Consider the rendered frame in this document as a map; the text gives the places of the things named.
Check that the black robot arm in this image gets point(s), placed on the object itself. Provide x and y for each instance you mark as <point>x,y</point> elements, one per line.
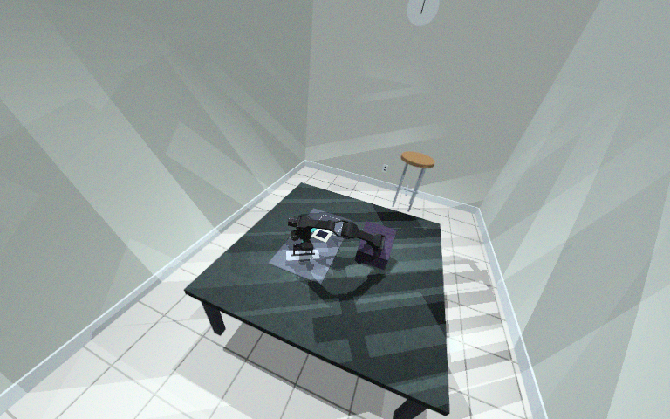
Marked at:
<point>349,230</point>

